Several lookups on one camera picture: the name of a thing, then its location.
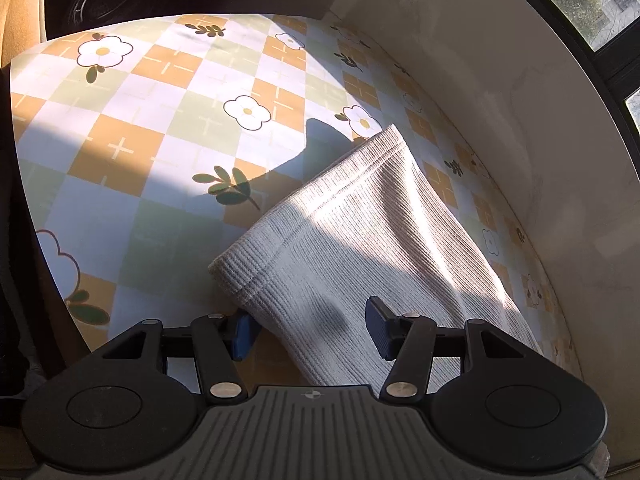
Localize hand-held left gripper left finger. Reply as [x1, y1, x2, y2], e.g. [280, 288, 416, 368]
[100, 309, 262, 403]

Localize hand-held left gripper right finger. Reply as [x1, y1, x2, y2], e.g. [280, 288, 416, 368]
[365, 296, 543, 403]

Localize cream ribbed pants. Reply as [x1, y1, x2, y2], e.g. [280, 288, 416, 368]
[207, 124, 543, 388]

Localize floral checkered tablecloth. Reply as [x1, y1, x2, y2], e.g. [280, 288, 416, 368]
[10, 12, 583, 391]

